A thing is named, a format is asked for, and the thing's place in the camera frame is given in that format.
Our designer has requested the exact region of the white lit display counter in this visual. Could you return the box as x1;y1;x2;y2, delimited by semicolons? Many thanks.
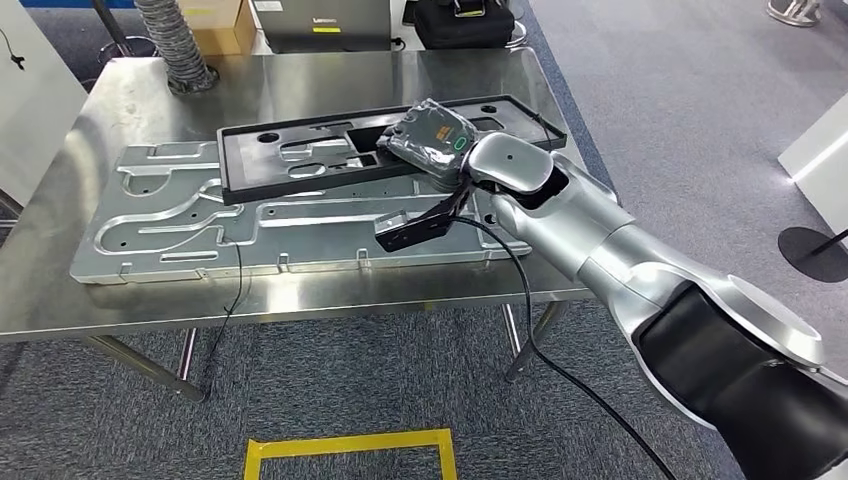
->
776;91;848;234

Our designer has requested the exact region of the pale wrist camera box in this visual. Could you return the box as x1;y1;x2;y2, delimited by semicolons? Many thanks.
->
375;210;407;236

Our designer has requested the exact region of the black plastic panel part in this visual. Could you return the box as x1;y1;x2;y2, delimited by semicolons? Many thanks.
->
217;94;569;207

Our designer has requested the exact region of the grey ribbed flexible hose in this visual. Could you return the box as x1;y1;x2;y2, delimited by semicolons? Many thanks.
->
134;0;221;96

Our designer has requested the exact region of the black carry bag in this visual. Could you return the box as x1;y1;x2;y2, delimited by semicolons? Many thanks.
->
410;0;517;52

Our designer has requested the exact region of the thin black wire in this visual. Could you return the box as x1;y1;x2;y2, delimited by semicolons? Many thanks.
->
198;237;248;399

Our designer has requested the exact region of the black stanchion post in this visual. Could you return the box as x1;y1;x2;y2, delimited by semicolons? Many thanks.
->
89;0;160;66

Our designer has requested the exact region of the steel side table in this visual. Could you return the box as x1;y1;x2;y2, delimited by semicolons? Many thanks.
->
0;188;24;233

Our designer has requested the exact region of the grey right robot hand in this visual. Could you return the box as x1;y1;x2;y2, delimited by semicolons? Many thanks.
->
377;98;480;193

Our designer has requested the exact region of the black stanchion with round base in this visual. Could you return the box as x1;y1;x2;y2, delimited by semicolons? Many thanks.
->
776;226;848;285

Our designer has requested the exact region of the white cabinet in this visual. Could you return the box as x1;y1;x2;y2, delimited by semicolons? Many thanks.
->
0;0;90;208

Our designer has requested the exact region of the silver chair base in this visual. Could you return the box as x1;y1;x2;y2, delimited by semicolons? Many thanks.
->
767;0;824;28

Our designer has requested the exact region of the grey computer case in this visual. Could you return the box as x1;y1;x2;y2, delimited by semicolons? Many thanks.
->
251;0;401;54

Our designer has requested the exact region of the black wire on cabinet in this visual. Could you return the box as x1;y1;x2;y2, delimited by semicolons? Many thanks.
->
0;27;26;72

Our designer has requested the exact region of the stainless steel workbench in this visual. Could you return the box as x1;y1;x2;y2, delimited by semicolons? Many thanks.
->
0;47;621;403

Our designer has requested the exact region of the embossed aluminium plate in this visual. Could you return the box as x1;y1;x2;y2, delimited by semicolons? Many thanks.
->
69;129;535;286

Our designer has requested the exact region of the yellow floor tape square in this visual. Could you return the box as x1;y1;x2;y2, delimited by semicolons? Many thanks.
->
243;427;459;480

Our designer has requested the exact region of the black camera cable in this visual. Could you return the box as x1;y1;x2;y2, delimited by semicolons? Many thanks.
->
450;215;680;480

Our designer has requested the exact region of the cardboard box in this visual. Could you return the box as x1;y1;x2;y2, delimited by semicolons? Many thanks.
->
175;0;258;58

